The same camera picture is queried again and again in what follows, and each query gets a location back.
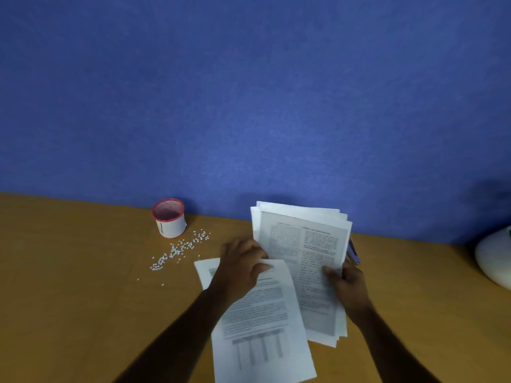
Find person's left hand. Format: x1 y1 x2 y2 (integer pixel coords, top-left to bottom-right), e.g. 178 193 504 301
208 238 271 305

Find person's right hand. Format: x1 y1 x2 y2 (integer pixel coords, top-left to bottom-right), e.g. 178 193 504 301
323 261 375 326

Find stack of printed paper sheets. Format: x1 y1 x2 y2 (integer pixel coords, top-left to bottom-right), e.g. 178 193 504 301
250 201 353 348

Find printed paper sheet with table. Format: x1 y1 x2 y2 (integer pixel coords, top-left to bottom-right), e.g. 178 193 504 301
194 258 318 383

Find person's right forearm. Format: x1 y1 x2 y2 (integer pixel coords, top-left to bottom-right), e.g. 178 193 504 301
347 308 442 383

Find person's left forearm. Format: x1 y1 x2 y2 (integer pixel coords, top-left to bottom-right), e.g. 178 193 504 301
114 289 233 383

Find scattered small white beads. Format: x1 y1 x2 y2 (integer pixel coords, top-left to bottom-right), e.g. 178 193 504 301
137 230 211 286

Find white cup with red rim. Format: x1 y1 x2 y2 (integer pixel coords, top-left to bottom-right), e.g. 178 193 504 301
152 198 187 238

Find white rounded object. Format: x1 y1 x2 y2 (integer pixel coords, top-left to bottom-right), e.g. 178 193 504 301
475 226 511 291

